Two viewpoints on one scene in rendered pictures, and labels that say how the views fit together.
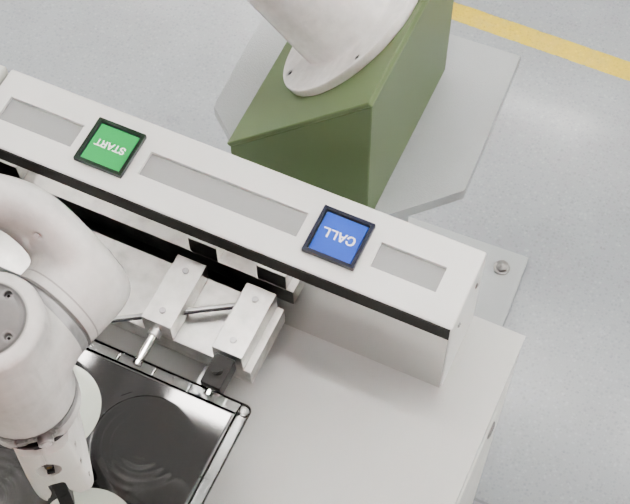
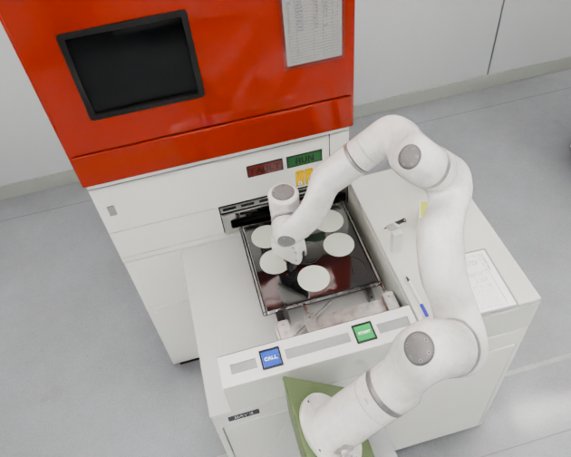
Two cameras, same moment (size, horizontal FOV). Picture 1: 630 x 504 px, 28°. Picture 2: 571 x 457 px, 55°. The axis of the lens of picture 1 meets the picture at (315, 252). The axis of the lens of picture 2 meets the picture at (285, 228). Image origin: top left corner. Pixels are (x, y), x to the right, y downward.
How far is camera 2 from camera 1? 1.32 m
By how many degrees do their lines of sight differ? 67
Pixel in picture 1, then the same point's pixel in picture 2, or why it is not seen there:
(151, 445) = (280, 288)
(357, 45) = (314, 409)
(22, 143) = (390, 315)
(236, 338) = (282, 325)
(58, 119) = (390, 330)
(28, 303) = (276, 200)
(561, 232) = not seen: outside the picture
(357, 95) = (293, 383)
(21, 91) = not seen: hidden behind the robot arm
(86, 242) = (283, 225)
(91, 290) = (275, 224)
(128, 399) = (296, 294)
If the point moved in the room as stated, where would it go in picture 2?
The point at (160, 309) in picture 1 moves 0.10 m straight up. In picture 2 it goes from (310, 316) to (308, 296)
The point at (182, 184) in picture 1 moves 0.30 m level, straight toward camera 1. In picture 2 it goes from (333, 340) to (248, 287)
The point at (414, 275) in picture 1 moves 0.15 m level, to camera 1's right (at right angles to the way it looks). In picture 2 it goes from (240, 365) to (193, 403)
